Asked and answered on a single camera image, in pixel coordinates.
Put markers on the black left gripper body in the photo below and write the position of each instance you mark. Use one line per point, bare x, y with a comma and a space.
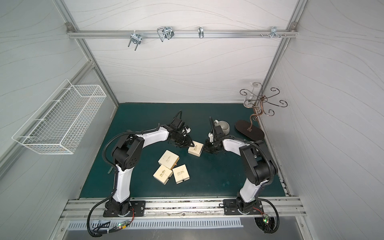
182, 139

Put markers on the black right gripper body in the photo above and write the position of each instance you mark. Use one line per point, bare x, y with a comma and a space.
213, 145

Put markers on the cream drawer jewelry box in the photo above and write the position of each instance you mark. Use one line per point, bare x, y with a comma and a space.
196, 150

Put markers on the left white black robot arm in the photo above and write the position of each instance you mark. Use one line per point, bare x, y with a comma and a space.
123, 152

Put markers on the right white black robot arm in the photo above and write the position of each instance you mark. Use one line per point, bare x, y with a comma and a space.
260, 169

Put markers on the metal jewelry stand dark base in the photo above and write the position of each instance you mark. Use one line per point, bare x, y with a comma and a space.
256, 102

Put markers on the grey ribbed ceramic mug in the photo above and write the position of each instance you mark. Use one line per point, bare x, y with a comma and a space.
224, 125

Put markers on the metal clamp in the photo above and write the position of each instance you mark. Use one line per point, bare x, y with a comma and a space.
135, 40
165, 33
201, 32
273, 34

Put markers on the aluminium crossbar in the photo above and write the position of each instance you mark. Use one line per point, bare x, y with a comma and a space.
179, 34

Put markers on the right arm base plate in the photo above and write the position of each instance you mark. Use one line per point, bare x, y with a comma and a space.
234, 207

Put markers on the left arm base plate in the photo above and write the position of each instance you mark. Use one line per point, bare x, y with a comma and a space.
134, 208

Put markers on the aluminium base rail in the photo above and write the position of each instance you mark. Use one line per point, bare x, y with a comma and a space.
157, 208

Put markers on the white wire basket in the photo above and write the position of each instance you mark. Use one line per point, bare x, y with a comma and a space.
57, 127

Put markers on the white slotted cable duct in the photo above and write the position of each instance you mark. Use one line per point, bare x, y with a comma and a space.
152, 224

